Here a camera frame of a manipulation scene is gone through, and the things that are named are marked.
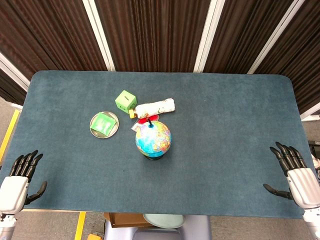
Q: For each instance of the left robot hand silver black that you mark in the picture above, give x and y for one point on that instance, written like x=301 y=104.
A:
x=13 y=191

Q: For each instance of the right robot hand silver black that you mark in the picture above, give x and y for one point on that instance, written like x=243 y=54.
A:
x=303 y=186

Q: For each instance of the small globe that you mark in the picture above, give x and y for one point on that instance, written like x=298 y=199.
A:
x=153 y=138

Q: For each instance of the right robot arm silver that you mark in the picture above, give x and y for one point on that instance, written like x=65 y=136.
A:
x=312 y=218

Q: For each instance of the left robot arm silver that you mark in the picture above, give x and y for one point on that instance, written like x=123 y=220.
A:
x=6 y=225

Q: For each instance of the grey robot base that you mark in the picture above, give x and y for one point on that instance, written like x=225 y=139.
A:
x=195 y=227

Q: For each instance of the black device at table edge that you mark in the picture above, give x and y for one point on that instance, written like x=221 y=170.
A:
x=315 y=147

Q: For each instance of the orange object on floor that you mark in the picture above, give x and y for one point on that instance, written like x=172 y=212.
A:
x=94 y=237

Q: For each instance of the blue felt table mat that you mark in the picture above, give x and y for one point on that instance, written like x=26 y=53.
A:
x=212 y=150

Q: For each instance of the green foil packet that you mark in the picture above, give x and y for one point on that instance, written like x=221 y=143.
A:
x=103 y=124

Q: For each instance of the brown cardboard box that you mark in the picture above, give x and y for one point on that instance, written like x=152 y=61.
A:
x=125 y=220

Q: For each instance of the round metal plate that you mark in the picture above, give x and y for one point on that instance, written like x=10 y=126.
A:
x=113 y=131

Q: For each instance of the green foam number cube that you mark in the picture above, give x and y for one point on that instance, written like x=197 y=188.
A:
x=125 y=100

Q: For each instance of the pale green round disc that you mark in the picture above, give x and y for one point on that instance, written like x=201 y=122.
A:
x=163 y=220

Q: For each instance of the red card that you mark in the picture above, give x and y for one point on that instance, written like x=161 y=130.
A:
x=142 y=121

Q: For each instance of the bottle wrapped in floral cloth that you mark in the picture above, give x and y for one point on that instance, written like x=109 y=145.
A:
x=155 y=107

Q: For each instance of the white partition post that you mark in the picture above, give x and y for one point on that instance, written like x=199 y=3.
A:
x=206 y=35
x=272 y=37
x=310 y=115
x=12 y=72
x=98 y=35

